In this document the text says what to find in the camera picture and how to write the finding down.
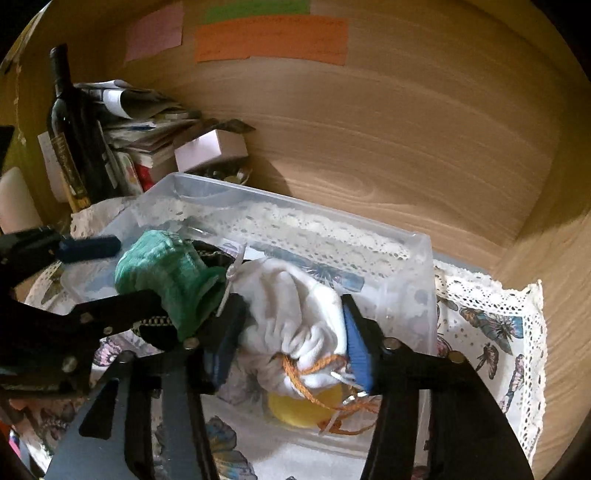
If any white drawstring cloth bag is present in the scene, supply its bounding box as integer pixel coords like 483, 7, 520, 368
216, 243, 385, 437

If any cream pillar candle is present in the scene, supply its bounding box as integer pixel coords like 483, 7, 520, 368
0, 167, 43, 234

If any clear plastic storage box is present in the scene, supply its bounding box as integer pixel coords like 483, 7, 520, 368
70, 174, 437, 462

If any yellow round object in box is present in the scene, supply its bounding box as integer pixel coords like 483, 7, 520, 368
266, 385, 342, 429

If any dark wine bottle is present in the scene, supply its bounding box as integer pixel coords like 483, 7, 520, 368
49, 44, 122, 209

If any butterfly print lace tablecloth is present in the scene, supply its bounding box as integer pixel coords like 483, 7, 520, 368
8, 195, 549, 480

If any stack of papers and magazines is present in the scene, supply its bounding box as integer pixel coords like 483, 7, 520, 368
73, 79, 256, 195

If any small white cardboard box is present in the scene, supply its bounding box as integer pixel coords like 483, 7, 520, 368
174, 129, 249, 173

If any pink paper note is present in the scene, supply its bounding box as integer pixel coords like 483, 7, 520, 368
124, 1, 184, 63

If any green paper note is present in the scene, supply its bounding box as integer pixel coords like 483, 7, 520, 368
202, 0, 311, 24

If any orange paper note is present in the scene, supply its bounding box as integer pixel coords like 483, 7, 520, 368
195, 15, 349, 66

